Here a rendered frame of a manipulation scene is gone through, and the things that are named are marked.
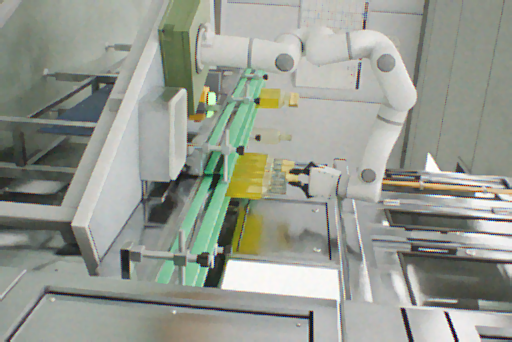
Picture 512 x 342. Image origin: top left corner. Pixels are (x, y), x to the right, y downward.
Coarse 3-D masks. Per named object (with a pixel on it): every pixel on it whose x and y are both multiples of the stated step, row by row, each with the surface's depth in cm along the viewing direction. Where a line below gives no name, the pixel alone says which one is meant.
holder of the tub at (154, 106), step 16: (144, 96) 147; (160, 96) 148; (144, 112) 144; (160, 112) 144; (144, 128) 146; (160, 128) 146; (144, 144) 148; (160, 144) 147; (144, 160) 149; (160, 160) 149; (144, 176) 151; (160, 176) 151; (144, 192) 154; (160, 192) 157
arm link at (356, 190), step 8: (384, 168) 179; (352, 176) 183; (352, 184) 181; (360, 184) 180; (376, 184) 179; (352, 192) 181; (360, 192) 180; (368, 192) 179; (376, 192) 178; (360, 200) 182; (368, 200) 180; (376, 200) 180
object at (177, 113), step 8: (176, 96) 148; (184, 96) 158; (176, 104) 159; (184, 104) 159; (176, 112) 160; (184, 112) 160; (176, 120) 161; (184, 120) 161; (176, 128) 162; (184, 128) 162; (176, 136) 163; (184, 136) 163; (176, 144) 164; (184, 144) 164; (176, 152) 165; (184, 152) 165; (176, 160) 163; (184, 160) 164; (176, 168) 158; (176, 176) 154
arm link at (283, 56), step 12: (288, 36) 174; (252, 48) 169; (264, 48) 168; (276, 48) 168; (288, 48) 167; (300, 48) 173; (252, 60) 170; (264, 60) 169; (276, 60) 168; (288, 60) 168; (300, 60) 171; (276, 72) 172; (288, 72) 171
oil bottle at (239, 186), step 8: (232, 176) 180; (240, 176) 181; (232, 184) 177; (240, 184) 177; (248, 184) 177; (256, 184) 176; (264, 184) 177; (232, 192) 178; (240, 192) 178; (248, 192) 178; (256, 192) 177; (264, 192) 177
